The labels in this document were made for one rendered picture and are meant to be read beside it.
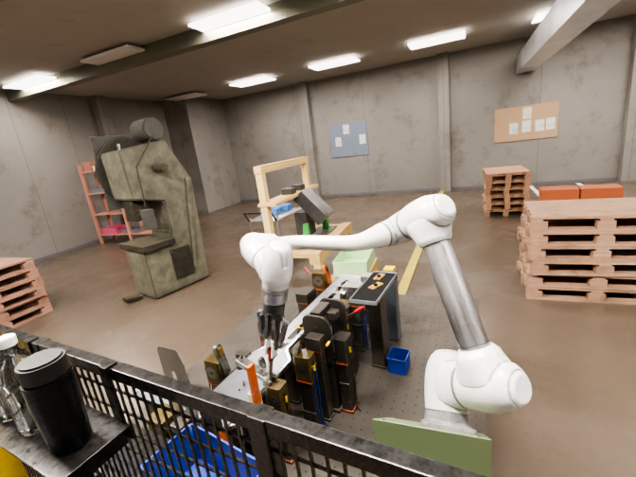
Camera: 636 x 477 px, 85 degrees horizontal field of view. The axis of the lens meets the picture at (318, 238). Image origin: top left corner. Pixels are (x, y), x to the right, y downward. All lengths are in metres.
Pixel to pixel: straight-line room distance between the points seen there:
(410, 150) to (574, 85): 4.31
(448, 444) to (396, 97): 10.80
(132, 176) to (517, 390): 4.87
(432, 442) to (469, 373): 0.25
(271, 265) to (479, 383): 0.76
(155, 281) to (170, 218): 0.94
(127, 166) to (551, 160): 10.24
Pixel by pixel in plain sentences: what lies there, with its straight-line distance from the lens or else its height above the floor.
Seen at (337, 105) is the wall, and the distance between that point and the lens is 12.06.
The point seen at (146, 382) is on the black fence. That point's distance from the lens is 0.71.
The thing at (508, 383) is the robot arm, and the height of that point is 1.14.
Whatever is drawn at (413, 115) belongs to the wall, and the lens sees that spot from 11.47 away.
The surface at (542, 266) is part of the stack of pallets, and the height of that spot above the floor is 0.40.
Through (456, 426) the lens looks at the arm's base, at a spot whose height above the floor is 0.91.
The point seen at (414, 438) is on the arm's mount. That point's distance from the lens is 1.35.
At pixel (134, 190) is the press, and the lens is 5.28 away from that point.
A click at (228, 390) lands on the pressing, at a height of 1.00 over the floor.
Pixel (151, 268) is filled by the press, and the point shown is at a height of 0.49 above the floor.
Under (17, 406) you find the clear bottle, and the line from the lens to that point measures 0.92.
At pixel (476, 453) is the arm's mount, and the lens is 1.35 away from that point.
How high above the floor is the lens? 1.91
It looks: 15 degrees down
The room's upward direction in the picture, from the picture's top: 7 degrees counter-clockwise
